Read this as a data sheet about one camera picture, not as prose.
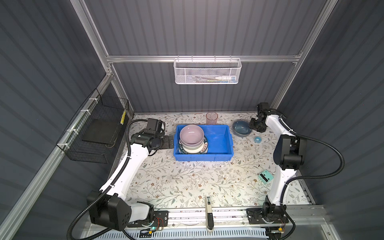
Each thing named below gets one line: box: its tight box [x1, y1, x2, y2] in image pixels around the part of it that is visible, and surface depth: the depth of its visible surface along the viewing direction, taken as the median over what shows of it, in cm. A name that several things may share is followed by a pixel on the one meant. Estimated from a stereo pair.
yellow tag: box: [120, 109, 126, 125], surface depth 84 cm
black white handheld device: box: [205, 196, 214, 233], surface depth 74 cm
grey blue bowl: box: [232, 120, 253, 137], surface depth 109 cm
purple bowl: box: [179, 124, 205, 147], surface depth 96 cm
